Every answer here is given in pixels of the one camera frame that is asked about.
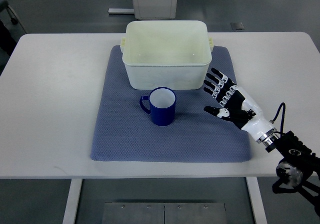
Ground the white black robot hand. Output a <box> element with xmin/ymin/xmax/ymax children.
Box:
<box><xmin>203</xmin><ymin>68</ymin><xmax>278</xmax><ymax>144</ymax></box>

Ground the blue mug white inside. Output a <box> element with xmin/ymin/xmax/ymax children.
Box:
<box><xmin>139</xmin><ymin>87</ymin><xmax>177</xmax><ymax>126</ymax></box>

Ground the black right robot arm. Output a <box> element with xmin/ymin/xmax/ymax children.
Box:
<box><xmin>203</xmin><ymin>68</ymin><xmax>320</xmax><ymax>214</ymax></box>

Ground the cream plastic storage box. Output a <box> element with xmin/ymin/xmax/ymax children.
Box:
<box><xmin>120</xmin><ymin>20</ymin><xmax>214</xmax><ymax>90</ymax></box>

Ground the small grey floor hatch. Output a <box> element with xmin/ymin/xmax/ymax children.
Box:
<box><xmin>230</xmin><ymin>22</ymin><xmax>245</xmax><ymax>30</ymax></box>

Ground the white right table leg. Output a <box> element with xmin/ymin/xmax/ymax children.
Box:
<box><xmin>245</xmin><ymin>177</ymin><xmax>267</xmax><ymax>224</ymax></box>

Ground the white table leg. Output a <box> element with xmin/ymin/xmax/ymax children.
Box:
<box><xmin>62</xmin><ymin>179</ymin><xmax>83</xmax><ymax>224</ymax></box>
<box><xmin>245</xmin><ymin>177</ymin><xmax>267</xmax><ymax>224</ymax></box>

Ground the grey metal floor plate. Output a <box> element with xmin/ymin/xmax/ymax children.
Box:
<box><xmin>102</xmin><ymin>202</ymin><xmax>227</xmax><ymax>224</ymax></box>

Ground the white left table leg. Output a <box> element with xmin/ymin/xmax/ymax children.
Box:
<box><xmin>62</xmin><ymin>179</ymin><xmax>83</xmax><ymax>224</ymax></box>

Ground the office chair at left edge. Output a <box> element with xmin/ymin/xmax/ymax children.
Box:
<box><xmin>0</xmin><ymin>0</ymin><xmax>28</xmax><ymax>56</ymax></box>

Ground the white pedestal base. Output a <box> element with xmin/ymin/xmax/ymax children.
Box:
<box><xmin>107</xmin><ymin>0</ymin><xmax>180</xmax><ymax>20</ymax></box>

